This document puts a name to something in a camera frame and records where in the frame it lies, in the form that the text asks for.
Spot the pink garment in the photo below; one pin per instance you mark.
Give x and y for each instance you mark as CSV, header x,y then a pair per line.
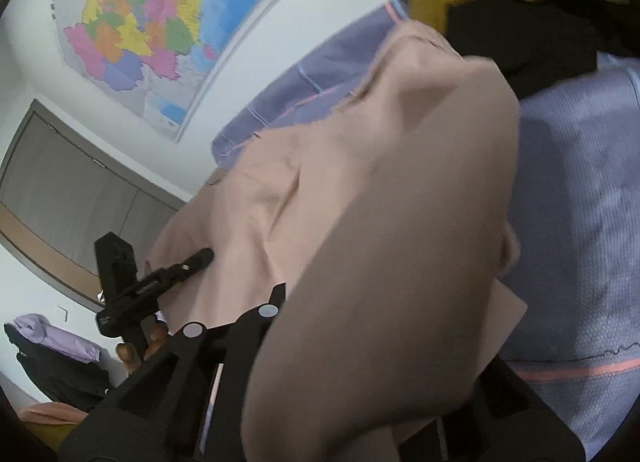
x,y
380,222

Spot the lavender blanket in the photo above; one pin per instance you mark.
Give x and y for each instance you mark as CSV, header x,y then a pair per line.
x,y
575,242

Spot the white wall switch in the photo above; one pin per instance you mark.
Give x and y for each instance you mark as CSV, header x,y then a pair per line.
x,y
63,314

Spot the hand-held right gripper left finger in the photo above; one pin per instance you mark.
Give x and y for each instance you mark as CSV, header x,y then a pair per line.
x,y
250,339

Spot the black hanging garment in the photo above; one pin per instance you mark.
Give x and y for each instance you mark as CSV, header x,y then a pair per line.
x,y
55,377

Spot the yellow cloth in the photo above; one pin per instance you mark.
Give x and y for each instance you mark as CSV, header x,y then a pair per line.
x,y
45,434

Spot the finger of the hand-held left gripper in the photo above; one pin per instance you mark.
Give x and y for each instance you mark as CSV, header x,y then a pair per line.
x,y
185,267

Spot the grey door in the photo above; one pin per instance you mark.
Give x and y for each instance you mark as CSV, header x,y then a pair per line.
x,y
65,207

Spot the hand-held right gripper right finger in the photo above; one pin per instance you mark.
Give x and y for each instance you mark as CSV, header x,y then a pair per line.
x,y
525,424

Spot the purple hanging garment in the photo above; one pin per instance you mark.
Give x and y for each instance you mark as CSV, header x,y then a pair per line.
x,y
60,339

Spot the colourful wall map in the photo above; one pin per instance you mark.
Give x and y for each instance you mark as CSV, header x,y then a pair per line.
x,y
165,26

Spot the person's left forearm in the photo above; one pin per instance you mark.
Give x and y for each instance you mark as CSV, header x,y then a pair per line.
x,y
50,413

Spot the person's left hand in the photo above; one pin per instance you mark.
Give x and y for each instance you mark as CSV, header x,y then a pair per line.
x,y
157,337

